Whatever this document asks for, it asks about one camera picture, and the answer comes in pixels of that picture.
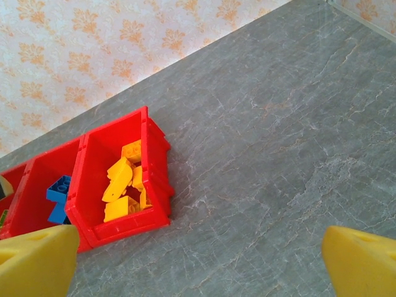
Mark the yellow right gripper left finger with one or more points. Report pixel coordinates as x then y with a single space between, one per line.
34 263

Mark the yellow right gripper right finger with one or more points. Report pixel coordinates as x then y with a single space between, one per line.
365 266

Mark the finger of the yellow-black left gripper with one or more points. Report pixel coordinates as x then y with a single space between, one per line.
4 187

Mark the wide green lego brick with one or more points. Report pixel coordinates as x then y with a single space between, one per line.
2 218

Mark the blue lego brick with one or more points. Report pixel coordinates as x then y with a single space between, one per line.
58 187
58 212

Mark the long orange lego brick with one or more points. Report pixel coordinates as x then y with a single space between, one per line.
133 150

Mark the red plastic bin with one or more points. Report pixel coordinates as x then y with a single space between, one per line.
34 185
123 230
9 170

